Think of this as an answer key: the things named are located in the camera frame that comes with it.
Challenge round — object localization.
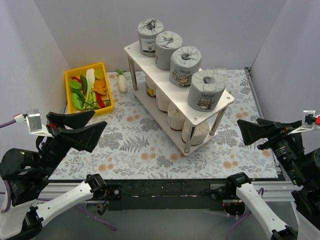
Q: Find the beige roll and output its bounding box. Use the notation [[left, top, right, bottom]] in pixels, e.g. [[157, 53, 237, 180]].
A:
[[167, 103, 186, 131], [156, 88, 171, 113], [181, 120, 210, 146], [145, 75, 157, 98]]

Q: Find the grey roll with QR label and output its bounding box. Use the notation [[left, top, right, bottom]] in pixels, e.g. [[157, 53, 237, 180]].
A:
[[137, 18, 164, 58]]

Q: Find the grey roll with cartoon label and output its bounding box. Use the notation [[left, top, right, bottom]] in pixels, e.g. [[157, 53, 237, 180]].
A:
[[155, 31, 183, 71]]

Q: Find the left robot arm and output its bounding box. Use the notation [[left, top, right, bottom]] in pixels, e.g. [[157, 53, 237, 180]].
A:
[[0, 109, 107, 240]]

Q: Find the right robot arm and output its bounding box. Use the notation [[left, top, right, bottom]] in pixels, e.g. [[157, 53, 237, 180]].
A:
[[226, 115, 320, 240]]

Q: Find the white two-tier shelf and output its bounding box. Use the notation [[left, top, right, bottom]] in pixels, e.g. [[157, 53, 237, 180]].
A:
[[124, 41, 235, 156]]

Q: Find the green leafy vegetable toy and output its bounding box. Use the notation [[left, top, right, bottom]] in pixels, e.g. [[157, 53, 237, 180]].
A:
[[71, 93, 83, 111]]

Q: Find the white bok choy toy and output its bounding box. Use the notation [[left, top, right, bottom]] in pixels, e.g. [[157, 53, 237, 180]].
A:
[[85, 68, 95, 97]]

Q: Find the orange ginger toy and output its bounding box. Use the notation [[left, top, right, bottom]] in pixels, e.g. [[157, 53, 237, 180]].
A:
[[91, 79, 108, 96]]

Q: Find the green pepper toy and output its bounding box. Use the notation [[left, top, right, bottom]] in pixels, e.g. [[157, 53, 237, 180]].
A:
[[80, 74, 88, 95]]

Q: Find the red chili toy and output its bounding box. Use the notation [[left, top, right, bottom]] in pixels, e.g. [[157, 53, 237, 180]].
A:
[[71, 76, 83, 84]]

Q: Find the yellow plastic bin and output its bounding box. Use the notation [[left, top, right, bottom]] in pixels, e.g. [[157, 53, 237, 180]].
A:
[[64, 62, 114, 116]]

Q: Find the floral table mat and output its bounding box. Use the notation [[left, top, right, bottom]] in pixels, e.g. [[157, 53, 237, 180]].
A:
[[51, 70, 277, 180]]

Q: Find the yellow green fruit toy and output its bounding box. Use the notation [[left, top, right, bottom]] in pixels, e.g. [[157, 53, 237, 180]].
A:
[[94, 68, 105, 80]]

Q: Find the white radish toy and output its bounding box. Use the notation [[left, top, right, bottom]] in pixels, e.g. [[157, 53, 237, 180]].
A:
[[115, 69, 128, 94]]

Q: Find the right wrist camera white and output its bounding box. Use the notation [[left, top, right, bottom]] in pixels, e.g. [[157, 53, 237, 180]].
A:
[[289, 110, 320, 135]]

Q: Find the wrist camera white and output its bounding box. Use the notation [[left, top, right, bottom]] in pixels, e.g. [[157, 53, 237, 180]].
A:
[[13, 109, 52, 137], [289, 110, 320, 135]]

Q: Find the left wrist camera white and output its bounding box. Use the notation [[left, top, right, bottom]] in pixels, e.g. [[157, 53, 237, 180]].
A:
[[13, 109, 52, 137]]

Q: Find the aluminium frame rail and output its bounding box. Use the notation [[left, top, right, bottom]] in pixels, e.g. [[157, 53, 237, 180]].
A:
[[37, 66, 313, 240]]

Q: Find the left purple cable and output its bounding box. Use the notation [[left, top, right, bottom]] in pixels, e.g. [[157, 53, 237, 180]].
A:
[[0, 118, 117, 231]]

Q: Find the purple cable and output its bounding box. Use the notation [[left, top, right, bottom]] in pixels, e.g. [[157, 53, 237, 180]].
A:
[[226, 187, 266, 240], [0, 118, 117, 231]]

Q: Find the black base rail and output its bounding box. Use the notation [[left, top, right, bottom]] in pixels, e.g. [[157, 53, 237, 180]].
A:
[[77, 178, 258, 212]]

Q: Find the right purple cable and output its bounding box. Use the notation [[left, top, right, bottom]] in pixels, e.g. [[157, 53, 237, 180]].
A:
[[226, 187, 266, 240]]

